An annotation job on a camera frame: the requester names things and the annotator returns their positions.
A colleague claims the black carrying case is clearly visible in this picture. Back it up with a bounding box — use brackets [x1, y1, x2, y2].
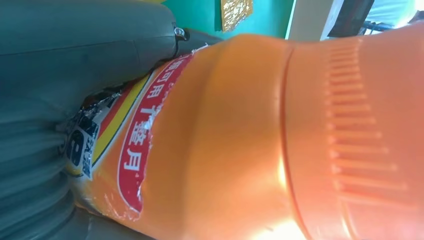
[327, 0, 375, 38]

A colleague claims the white table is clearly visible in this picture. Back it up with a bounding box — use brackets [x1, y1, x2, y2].
[285, 0, 336, 42]

